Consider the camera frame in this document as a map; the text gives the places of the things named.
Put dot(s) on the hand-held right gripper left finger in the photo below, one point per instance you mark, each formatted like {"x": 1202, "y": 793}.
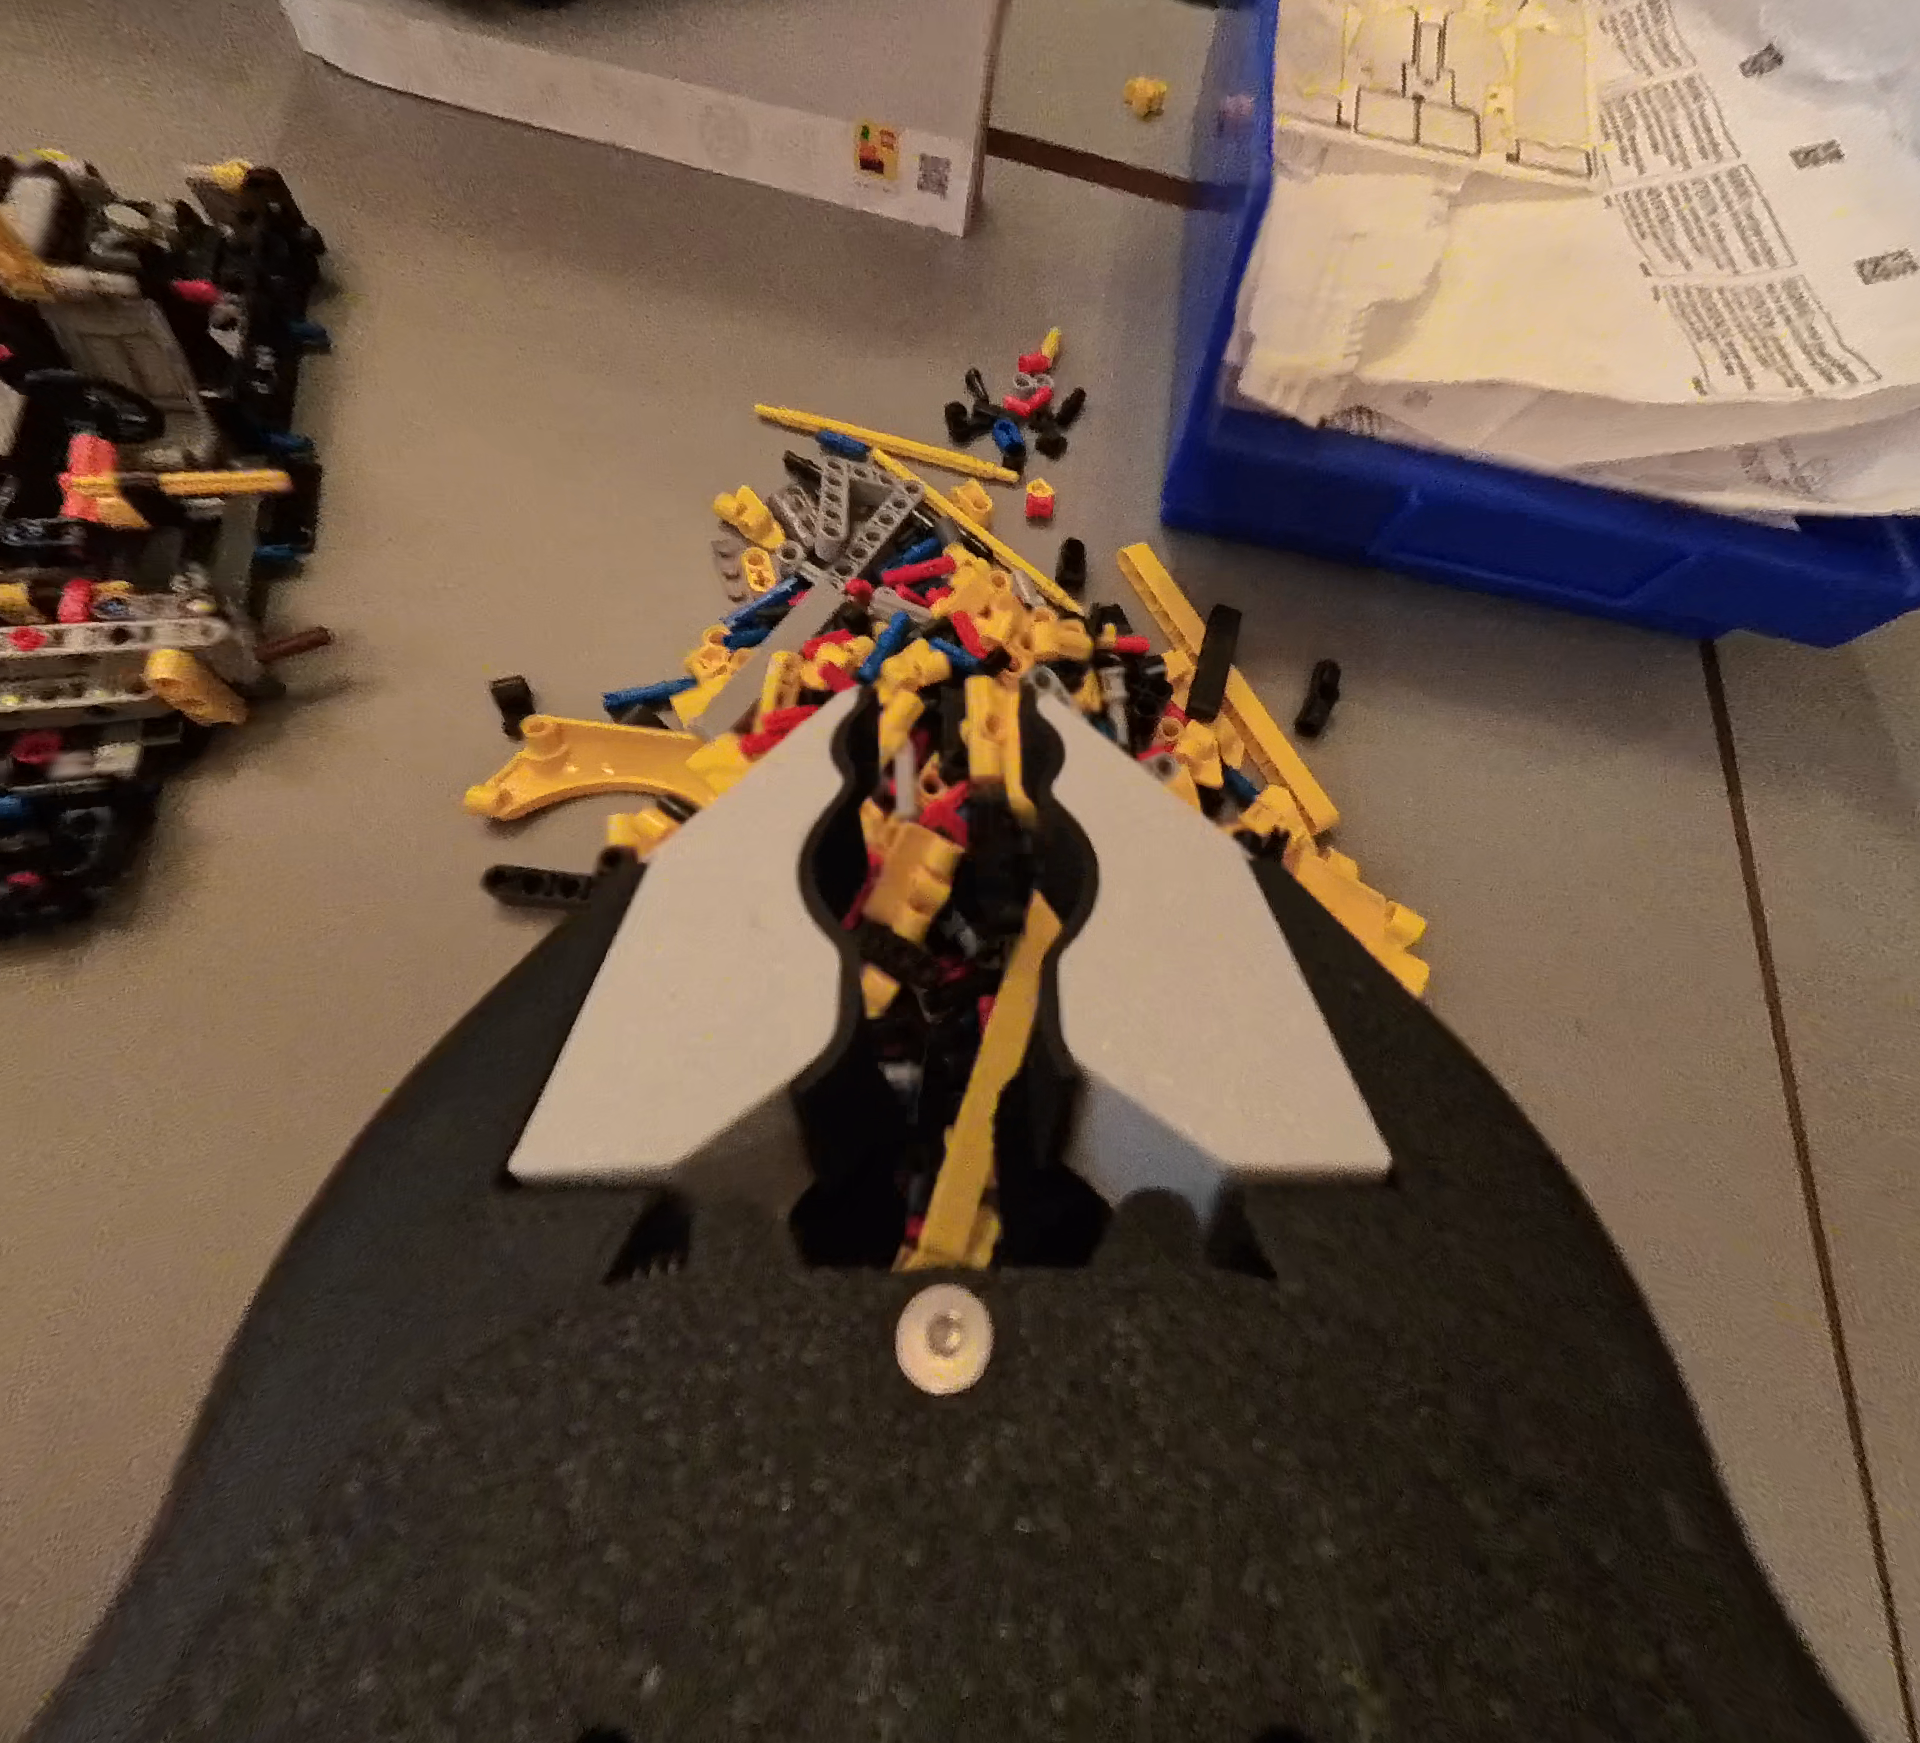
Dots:
{"x": 674, "y": 992}

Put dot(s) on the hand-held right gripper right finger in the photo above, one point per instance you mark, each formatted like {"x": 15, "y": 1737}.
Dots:
{"x": 1202, "y": 992}

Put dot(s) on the pile of building bricks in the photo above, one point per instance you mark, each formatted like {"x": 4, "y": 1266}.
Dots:
{"x": 961, "y": 620}

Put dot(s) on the blue plastic bin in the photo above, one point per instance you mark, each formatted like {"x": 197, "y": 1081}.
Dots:
{"x": 1498, "y": 543}

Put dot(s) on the partly built toy car chassis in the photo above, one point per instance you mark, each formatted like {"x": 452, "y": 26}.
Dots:
{"x": 148, "y": 496}

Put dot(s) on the white printed paper sheets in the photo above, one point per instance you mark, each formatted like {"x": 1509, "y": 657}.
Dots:
{"x": 1498, "y": 272}

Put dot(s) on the small yellow brick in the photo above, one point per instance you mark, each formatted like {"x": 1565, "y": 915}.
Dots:
{"x": 1146, "y": 98}

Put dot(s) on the white Technic instruction booklet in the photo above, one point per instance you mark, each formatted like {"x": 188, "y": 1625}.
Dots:
{"x": 674, "y": 50}

